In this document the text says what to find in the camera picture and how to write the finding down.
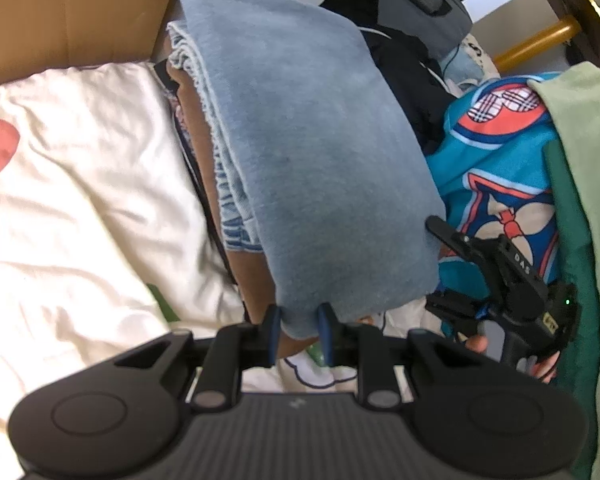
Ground dark navy jacket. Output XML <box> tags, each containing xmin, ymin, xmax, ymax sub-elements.
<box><xmin>320</xmin><ymin>0</ymin><xmax>462</xmax><ymax>157</ymax></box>

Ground bear printed bed sheet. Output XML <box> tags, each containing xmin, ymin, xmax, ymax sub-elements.
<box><xmin>0</xmin><ymin>62</ymin><xmax>262</xmax><ymax>432</ymax></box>

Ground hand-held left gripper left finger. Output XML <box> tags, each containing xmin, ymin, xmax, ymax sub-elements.
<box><xmin>114</xmin><ymin>306</ymin><xmax>282</xmax><ymax>412</ymax></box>

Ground person's right hand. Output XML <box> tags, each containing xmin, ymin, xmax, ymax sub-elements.
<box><xmin>466</xmin><ymin>334</ymin><xmax>562</xmax><ymax>382</ymax></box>

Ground dark green cloth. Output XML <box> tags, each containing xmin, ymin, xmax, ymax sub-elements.
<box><xmin>542</xmin><ymin>139</ymin><xmax>600</xmax><ymax>480</ymax></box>

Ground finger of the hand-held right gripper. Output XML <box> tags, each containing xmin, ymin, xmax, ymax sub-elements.
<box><xmin>425</xmin><ymin>290</ymin><xmax>492</xmax><ymax>336</ymax></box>
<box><xmin>425</xmin><ymin>214</ymin><xmax>507</xmax><ymax>272</ymax></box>

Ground light blue jeans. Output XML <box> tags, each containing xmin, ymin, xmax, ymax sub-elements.
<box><xmin>166</xmin><ymin>0</ymin><xmax>449</xmax><ymax>339</ymax></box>

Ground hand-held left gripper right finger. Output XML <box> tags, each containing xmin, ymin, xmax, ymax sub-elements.
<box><xmin>316</xmin><ymin>302</ymin><xmax>497</xmax><ymax>409</ymax></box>

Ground teal printed cloth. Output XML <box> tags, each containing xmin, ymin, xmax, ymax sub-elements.
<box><xmin>424</xmin><ymin>72</ymin><xmax>564</xmax><ymax>342</ymax></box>

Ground grey backpack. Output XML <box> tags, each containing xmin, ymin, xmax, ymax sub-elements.
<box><xmin>379</xmin><ymin>0</ymin><xmax>474</xmax><ymax>57</ymax></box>

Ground gold table leg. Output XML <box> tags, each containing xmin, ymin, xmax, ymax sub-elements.
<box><xmin>492</xmin><ymin>15</ymin><xmax>584</xmax><ymax>74</ymax></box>

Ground flattened cardboard sheet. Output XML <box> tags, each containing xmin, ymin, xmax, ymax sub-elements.
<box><xmin>0</xmin><ymin>0</ymin><xmax>192</xmax><ymax>92</ymax></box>

